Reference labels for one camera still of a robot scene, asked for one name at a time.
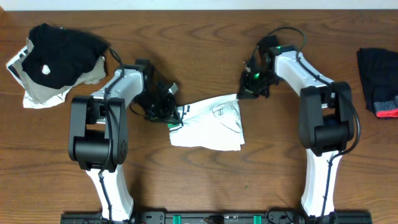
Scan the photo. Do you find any white Mr Robot t-shirt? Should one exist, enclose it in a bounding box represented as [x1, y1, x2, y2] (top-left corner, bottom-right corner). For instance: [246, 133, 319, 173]
[168, 94, 245, 151]

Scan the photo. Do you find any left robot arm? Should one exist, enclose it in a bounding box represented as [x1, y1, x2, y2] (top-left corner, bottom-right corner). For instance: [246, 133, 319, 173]
[60, 60, 182, 223]

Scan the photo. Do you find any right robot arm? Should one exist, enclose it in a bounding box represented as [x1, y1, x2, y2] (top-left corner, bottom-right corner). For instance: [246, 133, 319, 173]
[237, 35, 358, 223]

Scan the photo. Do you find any black folded garment on pile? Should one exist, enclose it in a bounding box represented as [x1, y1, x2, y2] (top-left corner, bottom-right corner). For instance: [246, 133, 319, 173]
[22, 24, 108, 89]

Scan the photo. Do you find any beige folded garment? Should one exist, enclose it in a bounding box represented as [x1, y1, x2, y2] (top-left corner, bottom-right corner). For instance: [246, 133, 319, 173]
[12, 39, 106, 103]

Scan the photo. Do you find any black garment with red cuff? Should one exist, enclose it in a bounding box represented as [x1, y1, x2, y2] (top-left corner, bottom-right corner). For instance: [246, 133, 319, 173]
[357, 48, 397, 119]

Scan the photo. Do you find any left black camera cable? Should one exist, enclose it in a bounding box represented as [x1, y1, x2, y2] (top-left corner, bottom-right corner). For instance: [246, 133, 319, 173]
[98, 46, 126, 224]

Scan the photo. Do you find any black camera cable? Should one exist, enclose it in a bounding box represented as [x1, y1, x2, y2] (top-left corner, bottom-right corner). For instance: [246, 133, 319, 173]
[98, 46, 126, 224]
[245, 26, 361, 224]

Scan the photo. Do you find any right black camera cable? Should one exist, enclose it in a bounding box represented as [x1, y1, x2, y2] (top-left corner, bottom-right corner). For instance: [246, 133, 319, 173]
[245, 26, 361, 224]

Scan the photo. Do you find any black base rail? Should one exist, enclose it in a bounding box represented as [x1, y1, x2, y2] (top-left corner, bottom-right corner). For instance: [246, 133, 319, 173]
[60, 208, 373, 224]

